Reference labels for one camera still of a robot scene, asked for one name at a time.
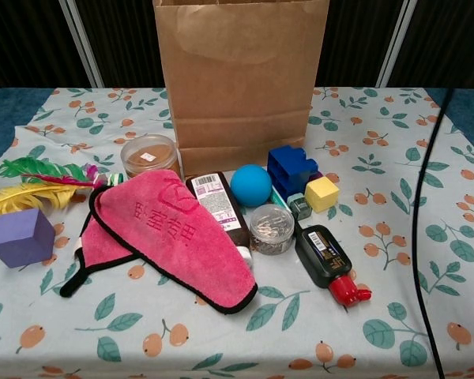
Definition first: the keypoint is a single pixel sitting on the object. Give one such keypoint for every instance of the brown bottle with barcode label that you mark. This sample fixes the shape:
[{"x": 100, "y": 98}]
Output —
[{"x": 217, "y": 193}]

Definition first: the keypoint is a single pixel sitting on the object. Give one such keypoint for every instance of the purple foam cube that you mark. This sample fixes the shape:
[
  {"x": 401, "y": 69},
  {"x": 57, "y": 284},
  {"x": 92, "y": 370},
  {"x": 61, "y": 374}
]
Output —
[{"x": 19, "y": 241}]

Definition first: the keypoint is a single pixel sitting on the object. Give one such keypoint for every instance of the small dark green box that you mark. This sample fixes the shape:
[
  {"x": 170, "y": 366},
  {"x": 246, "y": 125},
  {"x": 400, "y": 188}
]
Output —
[{"x": 300, "y": 207}]

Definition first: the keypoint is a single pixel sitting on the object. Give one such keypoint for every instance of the colourful feather shuttlecock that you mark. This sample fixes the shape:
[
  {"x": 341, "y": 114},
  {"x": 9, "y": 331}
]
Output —
[{"x": 31, "y": 193}]

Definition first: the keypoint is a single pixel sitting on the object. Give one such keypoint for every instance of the blue rubber ball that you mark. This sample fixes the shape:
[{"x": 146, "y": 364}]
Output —
[{"x": 250, "y": 185}]

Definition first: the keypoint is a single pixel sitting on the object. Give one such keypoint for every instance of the pink towel with black trim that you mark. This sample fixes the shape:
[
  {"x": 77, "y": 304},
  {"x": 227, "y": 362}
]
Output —
[{"x": 174, "y": 237}]

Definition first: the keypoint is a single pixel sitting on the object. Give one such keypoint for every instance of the teal and white flat box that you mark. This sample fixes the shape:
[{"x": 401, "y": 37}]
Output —
[{"x": 280, "y": 197}]

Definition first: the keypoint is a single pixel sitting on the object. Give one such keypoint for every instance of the yellow foam cube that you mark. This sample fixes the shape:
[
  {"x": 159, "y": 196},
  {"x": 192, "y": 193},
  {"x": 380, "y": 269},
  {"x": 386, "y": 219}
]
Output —
[{"x": 322, "y": 195}]

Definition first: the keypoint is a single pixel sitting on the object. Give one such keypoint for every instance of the round jar of brown powder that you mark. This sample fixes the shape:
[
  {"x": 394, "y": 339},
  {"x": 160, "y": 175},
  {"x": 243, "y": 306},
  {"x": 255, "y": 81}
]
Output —
[{"x": 150, "y": 156}]

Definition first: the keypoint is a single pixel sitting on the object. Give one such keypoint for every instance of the clear jar of paper clips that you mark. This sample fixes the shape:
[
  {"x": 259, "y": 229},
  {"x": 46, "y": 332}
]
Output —
[{"x": 270, "y": 229}]

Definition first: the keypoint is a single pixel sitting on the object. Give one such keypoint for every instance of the brown paper bag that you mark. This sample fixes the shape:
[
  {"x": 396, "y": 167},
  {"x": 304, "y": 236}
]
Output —
[{"x": 237, "y": 79}]

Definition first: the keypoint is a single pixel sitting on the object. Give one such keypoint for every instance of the dark green bottle red cap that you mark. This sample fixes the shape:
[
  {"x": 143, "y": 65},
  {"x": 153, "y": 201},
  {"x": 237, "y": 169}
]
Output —
[{"x": 320, "y": 256}]

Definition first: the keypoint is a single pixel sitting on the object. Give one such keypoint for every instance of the floral print tablecloth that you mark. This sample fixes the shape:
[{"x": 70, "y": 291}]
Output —
[{"x": 221, "y": 339}]

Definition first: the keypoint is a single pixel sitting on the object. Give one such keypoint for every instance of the small dark purple cube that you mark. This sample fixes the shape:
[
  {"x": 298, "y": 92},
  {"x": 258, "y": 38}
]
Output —
[{"x": 317, "y": 177}]

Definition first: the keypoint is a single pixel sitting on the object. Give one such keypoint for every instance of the silver metal pole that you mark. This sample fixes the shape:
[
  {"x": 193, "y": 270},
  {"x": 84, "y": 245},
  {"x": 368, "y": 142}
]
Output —
[
  {"x": 395, "y": 43},
  {"x": 83, "y": 43}
]

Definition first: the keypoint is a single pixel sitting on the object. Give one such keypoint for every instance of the blue plastic building block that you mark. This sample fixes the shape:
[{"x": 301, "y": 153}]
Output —
[{"x": 292, "y": 169}]

